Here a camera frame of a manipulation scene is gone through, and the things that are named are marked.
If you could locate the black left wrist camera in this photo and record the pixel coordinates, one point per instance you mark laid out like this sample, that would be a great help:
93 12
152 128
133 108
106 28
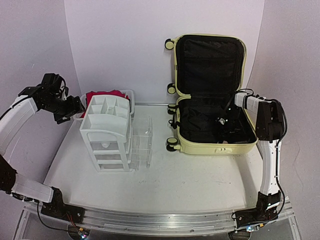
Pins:
52 81

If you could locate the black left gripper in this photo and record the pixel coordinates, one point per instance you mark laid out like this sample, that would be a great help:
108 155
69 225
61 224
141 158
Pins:
72 109

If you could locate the pale yellow hard-shell suitcase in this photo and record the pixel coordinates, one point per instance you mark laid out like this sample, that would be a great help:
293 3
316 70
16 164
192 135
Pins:
207 70

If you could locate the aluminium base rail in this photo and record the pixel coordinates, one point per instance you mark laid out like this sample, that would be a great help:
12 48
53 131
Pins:
168 224

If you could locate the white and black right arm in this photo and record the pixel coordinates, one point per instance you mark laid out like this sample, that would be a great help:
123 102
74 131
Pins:
271 126

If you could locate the white plastic drawer organizer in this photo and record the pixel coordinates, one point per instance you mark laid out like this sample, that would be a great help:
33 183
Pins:
130 144

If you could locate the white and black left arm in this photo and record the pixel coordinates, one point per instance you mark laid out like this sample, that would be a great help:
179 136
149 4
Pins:
53 98

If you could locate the translucent white bottle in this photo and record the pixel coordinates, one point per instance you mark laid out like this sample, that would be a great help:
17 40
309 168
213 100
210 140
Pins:
105 144

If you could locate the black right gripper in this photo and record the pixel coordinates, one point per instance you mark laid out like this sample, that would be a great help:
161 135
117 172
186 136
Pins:
221 130

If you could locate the magenta pink garment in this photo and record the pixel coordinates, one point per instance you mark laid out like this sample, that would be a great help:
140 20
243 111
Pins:
124 93

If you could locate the white perforated plastic basket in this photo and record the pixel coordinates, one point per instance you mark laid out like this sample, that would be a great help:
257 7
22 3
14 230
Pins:
107 107

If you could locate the small white tube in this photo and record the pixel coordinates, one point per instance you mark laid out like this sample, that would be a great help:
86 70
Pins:
222 121

